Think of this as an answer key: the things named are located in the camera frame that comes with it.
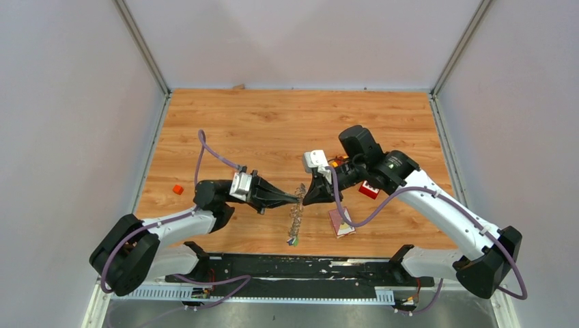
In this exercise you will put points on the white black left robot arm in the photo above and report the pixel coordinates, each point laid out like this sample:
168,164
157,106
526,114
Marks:
135,250

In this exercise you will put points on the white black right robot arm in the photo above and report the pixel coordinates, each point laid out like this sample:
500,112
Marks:
485,257

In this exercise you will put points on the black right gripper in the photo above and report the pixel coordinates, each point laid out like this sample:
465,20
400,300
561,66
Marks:
321,190

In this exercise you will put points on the slotted white cable duct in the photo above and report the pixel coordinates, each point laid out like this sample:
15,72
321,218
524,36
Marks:
189,294

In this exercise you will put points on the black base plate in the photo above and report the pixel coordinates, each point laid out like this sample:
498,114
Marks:
302,276

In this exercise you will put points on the playing card box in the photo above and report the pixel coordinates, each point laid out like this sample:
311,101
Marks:
340,227

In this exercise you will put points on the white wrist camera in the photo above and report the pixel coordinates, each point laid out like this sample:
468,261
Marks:
316,163
241,186

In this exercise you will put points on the toy brick car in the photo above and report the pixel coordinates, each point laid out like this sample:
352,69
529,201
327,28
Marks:
337,161

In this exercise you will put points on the small orange brick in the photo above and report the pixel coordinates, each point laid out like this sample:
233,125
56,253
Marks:
178,189

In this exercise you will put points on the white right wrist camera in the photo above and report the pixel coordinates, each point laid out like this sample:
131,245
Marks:
316,163

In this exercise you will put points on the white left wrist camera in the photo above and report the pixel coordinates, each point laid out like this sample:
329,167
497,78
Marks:
241,186

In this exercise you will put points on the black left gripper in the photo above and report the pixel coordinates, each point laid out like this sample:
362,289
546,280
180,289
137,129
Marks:
259,191

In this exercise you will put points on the red white toy brick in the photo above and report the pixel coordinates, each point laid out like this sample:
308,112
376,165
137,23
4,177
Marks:
368,190

